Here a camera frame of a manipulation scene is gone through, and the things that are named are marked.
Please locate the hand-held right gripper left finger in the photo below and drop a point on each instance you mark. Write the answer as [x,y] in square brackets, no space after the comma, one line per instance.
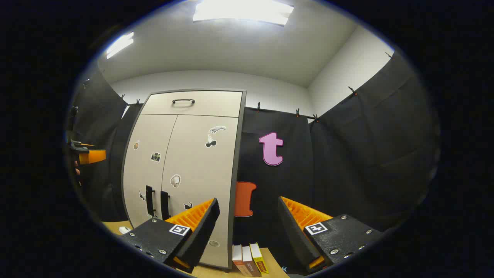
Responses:
[204,227]

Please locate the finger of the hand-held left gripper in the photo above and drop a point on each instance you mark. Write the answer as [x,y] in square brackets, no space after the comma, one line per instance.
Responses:
[92,156]

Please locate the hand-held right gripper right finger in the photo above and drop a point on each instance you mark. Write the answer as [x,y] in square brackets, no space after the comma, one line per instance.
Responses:
[291,231]

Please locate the beige cabinet door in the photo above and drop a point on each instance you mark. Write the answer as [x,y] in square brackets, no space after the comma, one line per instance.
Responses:
[200,173]
[146,173]

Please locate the beige double-door shoe cabinet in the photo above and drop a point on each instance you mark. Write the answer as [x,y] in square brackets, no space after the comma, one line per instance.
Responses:
[239,154]

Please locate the yellow book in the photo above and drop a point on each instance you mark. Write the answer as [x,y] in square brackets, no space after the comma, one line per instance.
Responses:
[259,258]

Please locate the reddish brown book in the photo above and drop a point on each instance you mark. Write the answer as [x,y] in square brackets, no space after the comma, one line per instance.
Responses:
[238,260]

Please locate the dark brown book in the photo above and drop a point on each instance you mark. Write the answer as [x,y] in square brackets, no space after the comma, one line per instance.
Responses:
[250,262]

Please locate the small white object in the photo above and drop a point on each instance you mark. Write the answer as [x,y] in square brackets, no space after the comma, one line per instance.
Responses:
[124,230]

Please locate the black backdrop cloth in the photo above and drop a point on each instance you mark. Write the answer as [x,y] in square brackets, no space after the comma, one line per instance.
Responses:
[347,162]

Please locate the small ceiling light panel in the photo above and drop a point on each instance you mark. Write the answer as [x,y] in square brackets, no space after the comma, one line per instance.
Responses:
[119,45]

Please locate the black backdrop clips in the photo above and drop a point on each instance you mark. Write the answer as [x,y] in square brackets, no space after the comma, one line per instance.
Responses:
[297,113]

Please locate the large ceiling light panel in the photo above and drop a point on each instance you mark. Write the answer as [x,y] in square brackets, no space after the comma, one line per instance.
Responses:
[243,11]

